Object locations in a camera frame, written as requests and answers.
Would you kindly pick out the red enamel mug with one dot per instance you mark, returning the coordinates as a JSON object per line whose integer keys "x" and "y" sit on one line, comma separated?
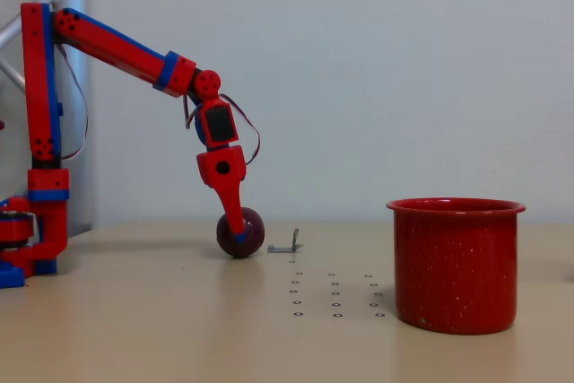
{"x": 455, "y": 266}

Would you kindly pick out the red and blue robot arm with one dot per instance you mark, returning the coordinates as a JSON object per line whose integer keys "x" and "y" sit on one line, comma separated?
{"x": 112, "y": 49}

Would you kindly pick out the dark purple plum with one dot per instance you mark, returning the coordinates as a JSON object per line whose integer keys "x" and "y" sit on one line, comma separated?
{"x": 251, "y": 235}

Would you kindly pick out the small grey bent bracket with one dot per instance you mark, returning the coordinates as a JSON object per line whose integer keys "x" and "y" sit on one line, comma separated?
{"x": 282, "y": 248}

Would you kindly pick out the red blue gripper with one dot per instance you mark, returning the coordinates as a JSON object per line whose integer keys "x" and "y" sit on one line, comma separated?
{"x": 222, "y": 177}

